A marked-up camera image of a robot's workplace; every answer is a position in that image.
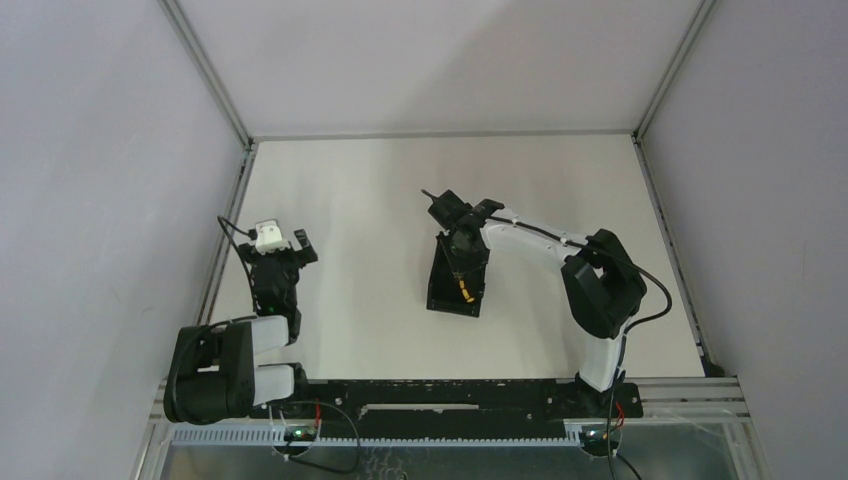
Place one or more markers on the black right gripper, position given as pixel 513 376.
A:
pixel 467 265

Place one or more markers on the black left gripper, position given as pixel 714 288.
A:
pixel 281 256

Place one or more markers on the yellow black screwdriver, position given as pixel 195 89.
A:
pixel 465 290

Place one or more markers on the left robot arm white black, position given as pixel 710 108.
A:
pixel 213 373

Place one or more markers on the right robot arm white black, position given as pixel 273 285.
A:
pixel 604 288

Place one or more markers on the black plastic bin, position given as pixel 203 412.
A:
pixel 443 293

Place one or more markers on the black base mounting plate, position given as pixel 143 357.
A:
pixel 473 410

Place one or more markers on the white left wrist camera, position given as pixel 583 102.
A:
pixel 269 237

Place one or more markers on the aluminium frame rail left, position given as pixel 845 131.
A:
pixel 226 247

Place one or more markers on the aluminium frame rail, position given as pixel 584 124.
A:
pixel 707 366
pixel 226 247
pixel 441 134

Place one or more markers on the aluminium frame rail back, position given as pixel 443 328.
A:
pixel 441 134

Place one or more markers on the aluminium frame rail right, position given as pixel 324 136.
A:
pixel 707 366

